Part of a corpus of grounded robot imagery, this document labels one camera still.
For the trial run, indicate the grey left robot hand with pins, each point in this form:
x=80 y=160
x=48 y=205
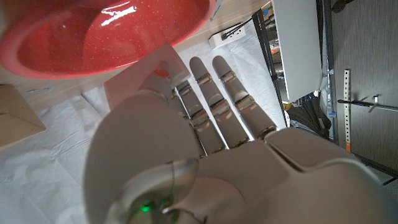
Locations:
x=248 y=180

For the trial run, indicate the brown cardboard box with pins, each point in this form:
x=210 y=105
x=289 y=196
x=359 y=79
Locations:
x=15 y=118

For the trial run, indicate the red bowl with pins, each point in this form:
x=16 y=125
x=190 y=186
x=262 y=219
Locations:
x=93 y=34

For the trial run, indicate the white power strip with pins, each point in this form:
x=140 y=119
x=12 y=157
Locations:
x=227 y=37

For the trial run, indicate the perforated metal strip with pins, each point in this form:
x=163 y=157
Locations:
x=347 y=109

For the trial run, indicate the white cabinet panel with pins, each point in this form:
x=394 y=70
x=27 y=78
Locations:
x=295 y=46

